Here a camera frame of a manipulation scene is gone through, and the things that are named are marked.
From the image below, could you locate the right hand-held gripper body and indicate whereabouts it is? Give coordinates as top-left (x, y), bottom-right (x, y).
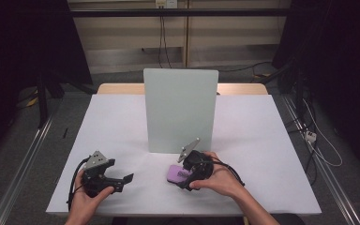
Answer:
top-left (177, 137), bottom-right (215, 181)

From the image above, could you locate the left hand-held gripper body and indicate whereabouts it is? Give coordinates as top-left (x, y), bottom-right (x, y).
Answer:
top-left (82, 150), bottom-right (116, 199)

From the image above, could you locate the purple whiteboard eraser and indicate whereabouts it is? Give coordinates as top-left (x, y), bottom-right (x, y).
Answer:
top-left (166, 164), bottom-right (192, 186)

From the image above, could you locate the white board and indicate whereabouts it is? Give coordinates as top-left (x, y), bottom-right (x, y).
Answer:
top-left (142, 67), bottom-right (219, 155)

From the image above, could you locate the person's right hand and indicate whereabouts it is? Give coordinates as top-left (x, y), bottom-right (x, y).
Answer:
top-left (189, 152), bottom-right (243, 200)

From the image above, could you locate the person's left hand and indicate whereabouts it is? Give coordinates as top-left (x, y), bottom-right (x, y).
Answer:
top-left (67, 172), bottom-right (115, 221)

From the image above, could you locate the person's dark clothing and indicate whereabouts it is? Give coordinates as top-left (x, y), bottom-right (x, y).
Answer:
top-left (111, 216), bottom-right (247, 225)

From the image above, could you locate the white table cover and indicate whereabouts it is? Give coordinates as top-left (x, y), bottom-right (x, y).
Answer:
top-left (45, 94), bottom-right (323, 217)

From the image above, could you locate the wooden table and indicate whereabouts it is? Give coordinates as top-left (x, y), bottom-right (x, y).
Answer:
top-left (97, 82), bottom-right (269, 97)

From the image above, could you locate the black stand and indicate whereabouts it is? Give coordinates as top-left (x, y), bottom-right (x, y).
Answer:
top-left (259, 59), bottom-right (308, 121)
top-left (35, 69), bottom-right (65, 129)

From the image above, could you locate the white power plug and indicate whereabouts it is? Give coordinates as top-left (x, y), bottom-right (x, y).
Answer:
top-left (304, 130), bottom-right (318, 143)

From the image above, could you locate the black curtain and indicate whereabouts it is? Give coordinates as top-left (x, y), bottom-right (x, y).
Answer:
top-left (0, 0), bottom-right (94, 167)
top-left (271, 0), bottom-right (360, 177)

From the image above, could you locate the black horizontal bar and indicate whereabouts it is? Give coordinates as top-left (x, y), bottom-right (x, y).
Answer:
top-left (68, 7), bottom-right (294, 18)

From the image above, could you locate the left hand-held gripper black cable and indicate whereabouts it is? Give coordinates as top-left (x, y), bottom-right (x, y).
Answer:
top-left (67, 157), bottom-right (91, 212)

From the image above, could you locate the hand-held gripper black cable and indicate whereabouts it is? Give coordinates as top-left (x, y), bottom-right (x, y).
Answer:
top-left (67, 157), bottom-right (91, 212)
top-left (210, 158), bottom-right (247, 188)

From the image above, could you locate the right hand-held gripper black cable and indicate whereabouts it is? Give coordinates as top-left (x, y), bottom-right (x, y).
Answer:
top-left (210, 158), bottom-right (247, 188)

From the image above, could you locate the metal floor rail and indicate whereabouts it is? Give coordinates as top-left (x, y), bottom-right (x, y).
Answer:
top-left (280, 95), bottom-right (360, 225)
top-left (0, 106), bottom-right (61, 225)

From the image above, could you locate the bundle of black cables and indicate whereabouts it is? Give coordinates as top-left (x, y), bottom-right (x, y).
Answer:
top-left (286, 116), bottom-right (319, 186)

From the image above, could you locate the black floor cable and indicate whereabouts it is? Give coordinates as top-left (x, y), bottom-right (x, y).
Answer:
top-left (218, 61), bottom-right (274, 73)

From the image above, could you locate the black hanging cable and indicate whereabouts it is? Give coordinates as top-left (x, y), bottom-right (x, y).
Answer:
top-left (162, 16), bottom-right (173, 69)
top-left (157, 16), bottom-right (164, 69)

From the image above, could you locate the white floor cable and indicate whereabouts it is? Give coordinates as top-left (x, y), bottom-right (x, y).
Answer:
top-left (303, 97), bottom-right (343, 168)

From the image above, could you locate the white wall outlet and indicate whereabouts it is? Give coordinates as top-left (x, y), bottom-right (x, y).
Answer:
top-left (155, 0), bottom-right (179, 9)

